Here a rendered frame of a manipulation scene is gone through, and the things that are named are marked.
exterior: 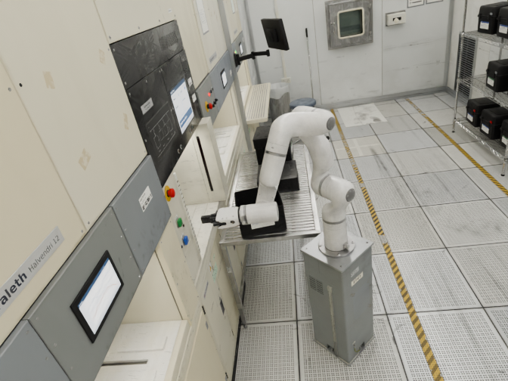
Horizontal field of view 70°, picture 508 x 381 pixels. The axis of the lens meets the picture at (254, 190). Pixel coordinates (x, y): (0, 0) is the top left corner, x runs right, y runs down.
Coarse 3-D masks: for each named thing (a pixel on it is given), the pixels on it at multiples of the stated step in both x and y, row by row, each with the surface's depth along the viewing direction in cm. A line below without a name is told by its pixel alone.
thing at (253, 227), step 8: (240, 192) 229; (248, 192) 230; (256, 192) 230; (240, 200) 232; (248, 200) 233; (280, 200) 214; (280, 208) 206; (280, 216) 209; (256, 224) 209; (264, 224) 210; (272, 224) 210; (280, 224) 211; (248, 232) 212; (256, 232) 212; (264, 232) 213; (272, 232) 213
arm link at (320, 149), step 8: (312, 136) 158; (320, 136) 158; (312, 144) 158; (320, 144) 157; (328, 144) 158; (312, 152) 159; (320, 152) 158; (328, 152) 159; (312, 160) 164; (320, 160) 160; (328, 160) 161; (320, 168) 164; (328, 168) 164; (312, 176) 172; (320, 176) 172; (312, 184) 176; (320, 184) 173; (320, 192) 175
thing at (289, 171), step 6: (288, 162) 269; (294, 162) 267; (258, 168) 269; (288, 168) 260; (294, 168) 258; (258, 174) 260; (282, 174) 254; (288, 174) 252; (294, 174) 251; (258, 180) 252; (282, 180) 247; (288, 180) 247; (294, 180) 247; (258, 186) 251; (282, 186) 250; (288, 186) 249; (294, 186) 249; (282, 192) 252
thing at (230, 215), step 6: (222, 210) 156; (228, 210) 155; (234, 210) 154; (216, 216) 153; (222, 216) 152; (228, 216) 151; (234, 216) 151; (228, 222) 151; (234, 222) 152; (240, 222) 153
